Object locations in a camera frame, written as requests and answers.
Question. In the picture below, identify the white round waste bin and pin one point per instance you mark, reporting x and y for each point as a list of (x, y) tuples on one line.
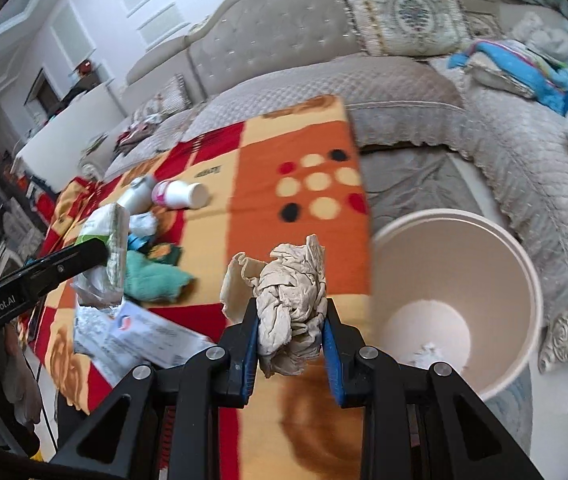
[(463, 270)]

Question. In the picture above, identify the blue striped towel stack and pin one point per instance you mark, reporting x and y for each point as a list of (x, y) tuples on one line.
[(513, 67)]

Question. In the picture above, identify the crumpled white tissue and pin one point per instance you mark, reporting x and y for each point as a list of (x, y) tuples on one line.
[(142, 224)]

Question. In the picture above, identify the beige paper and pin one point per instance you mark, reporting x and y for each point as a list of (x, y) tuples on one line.
[(289, 300)]

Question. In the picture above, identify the white cabinet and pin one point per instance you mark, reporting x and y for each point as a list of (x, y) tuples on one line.
[(74, 130)]

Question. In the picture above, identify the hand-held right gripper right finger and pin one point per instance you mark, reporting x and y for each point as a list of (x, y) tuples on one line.
[(333, 360)]

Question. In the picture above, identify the clear plastic bag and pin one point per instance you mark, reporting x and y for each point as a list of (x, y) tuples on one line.
[(96, 295)]

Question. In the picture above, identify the green cracker packet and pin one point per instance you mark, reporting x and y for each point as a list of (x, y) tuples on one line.
[(166, 252)]

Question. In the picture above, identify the small ornate beige cushion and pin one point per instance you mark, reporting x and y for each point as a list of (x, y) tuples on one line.
[(166, 97)]

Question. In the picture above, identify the white printed plastic bag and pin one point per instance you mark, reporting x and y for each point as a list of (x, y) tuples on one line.
[(154, 335)]

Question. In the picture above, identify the orange red printed blanket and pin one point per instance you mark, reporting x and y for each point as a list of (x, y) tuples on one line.
[(264, 160)]

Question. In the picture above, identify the white bottle with pink label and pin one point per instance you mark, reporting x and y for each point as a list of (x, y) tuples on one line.
[(184, 193)]

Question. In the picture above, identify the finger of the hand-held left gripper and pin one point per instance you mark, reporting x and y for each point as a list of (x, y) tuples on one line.
[(69, 262)]

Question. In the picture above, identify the large ornate beige cushion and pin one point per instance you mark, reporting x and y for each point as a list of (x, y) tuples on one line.
[(406, 15)]

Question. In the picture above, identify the teal cloth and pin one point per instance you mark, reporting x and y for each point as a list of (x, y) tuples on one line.
[(156, 280)]

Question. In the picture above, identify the grey tufted sofa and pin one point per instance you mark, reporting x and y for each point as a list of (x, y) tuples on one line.
[(513, 170)]

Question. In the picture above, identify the dark wooden cabinet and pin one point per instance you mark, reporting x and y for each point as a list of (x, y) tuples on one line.
[(59, 92)]

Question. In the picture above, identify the white thermos bottle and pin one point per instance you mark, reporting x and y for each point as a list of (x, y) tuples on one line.
[(136, 195)]

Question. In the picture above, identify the green white tissue pack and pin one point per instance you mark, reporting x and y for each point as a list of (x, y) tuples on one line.
[(109, 230)]

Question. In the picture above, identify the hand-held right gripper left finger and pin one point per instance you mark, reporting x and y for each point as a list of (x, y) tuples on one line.
[(250, 355)]

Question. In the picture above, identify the pile of clothes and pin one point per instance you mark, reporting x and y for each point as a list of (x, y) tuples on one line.
[(136, 134)]

